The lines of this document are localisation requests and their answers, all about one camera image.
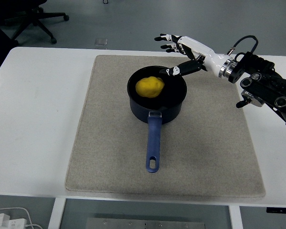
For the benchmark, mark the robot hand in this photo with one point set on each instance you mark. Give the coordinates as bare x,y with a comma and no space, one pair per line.
212,59

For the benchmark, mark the yellow potato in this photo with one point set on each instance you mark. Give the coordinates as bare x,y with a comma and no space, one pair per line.
149,87

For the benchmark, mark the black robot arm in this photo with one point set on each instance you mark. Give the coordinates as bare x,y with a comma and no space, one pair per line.
264,71

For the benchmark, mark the silver floor socket plate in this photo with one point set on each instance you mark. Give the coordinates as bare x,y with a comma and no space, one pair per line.
101,41

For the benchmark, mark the beige fabric mat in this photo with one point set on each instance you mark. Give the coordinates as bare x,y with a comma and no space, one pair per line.
114,143

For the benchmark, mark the white table leg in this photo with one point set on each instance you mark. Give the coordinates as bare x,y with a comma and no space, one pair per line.
56,214
236,219

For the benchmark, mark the black table control panel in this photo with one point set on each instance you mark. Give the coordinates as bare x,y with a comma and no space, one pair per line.
281,210

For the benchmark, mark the grey metal plate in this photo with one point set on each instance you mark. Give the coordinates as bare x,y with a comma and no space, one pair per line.
145,223

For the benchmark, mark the black office chair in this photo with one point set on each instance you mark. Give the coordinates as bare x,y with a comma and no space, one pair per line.
38,17

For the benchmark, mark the person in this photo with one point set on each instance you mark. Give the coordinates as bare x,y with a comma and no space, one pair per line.
0,45

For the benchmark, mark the white power strip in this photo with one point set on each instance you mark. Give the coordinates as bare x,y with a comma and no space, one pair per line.
12,223

